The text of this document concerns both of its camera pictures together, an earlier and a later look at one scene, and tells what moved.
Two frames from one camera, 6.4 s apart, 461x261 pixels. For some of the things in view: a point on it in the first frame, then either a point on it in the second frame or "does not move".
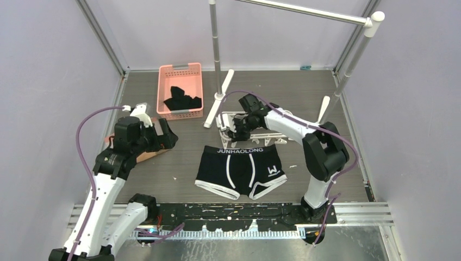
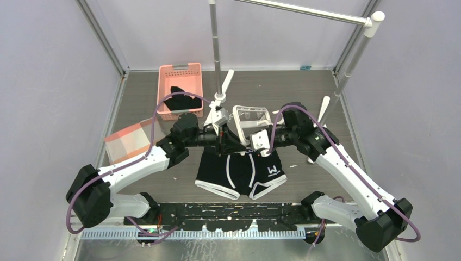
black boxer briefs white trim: [234, 170] does not move
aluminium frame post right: [357, 35] does not move
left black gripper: [167, 141] -> [226, 141]
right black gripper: [236, 134] -> [270, 128]
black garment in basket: [179, 101] does not move
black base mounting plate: [239, 216] does not move
